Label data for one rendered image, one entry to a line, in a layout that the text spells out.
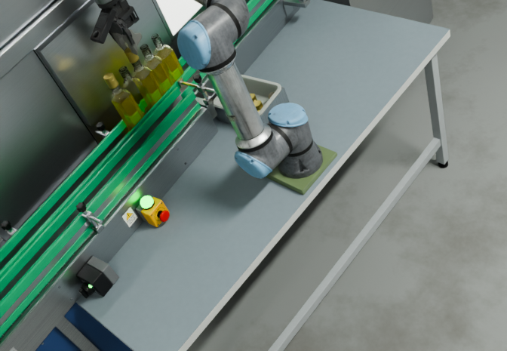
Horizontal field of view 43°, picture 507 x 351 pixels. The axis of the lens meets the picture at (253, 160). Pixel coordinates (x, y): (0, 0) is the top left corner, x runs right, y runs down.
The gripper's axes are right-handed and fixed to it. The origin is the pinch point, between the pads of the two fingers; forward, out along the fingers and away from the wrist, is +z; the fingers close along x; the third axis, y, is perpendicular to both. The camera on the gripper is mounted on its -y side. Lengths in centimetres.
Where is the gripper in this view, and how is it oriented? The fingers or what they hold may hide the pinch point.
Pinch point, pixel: (130, 51)
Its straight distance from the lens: 220.1
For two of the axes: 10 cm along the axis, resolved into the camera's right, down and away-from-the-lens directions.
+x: -7.9, -2.6, 5.6
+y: 5.5, -7.1, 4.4
